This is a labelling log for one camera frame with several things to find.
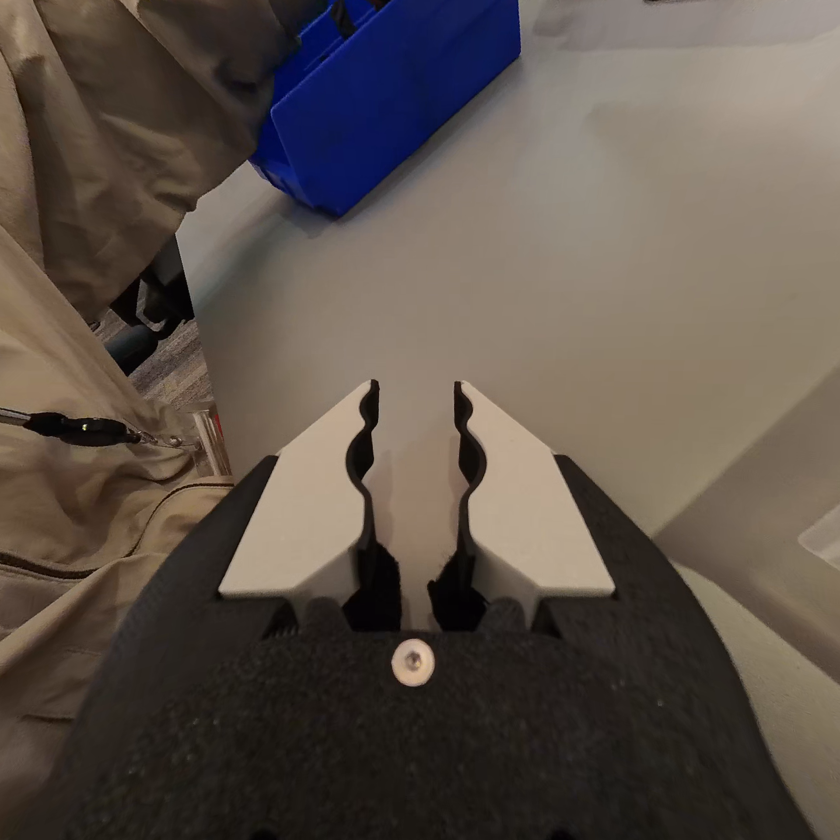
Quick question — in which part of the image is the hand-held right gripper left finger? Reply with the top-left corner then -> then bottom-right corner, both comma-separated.
218,379 -> 403,632

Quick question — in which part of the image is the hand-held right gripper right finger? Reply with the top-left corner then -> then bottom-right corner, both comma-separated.
427,381 -> 616,632

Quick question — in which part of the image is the blue plastic bin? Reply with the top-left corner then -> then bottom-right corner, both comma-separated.
248,0 -> 522,219

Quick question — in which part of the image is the person's left forearm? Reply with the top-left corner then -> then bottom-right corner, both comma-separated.
0,0 -> 309,319

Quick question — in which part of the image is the clear badge holder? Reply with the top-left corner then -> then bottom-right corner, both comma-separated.
189,402 -> 235,479

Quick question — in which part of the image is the black office chair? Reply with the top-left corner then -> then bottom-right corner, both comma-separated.
105,238 -> 196,376

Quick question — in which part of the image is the black bin divider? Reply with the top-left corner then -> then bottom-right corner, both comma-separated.
328,0 -> 395,37

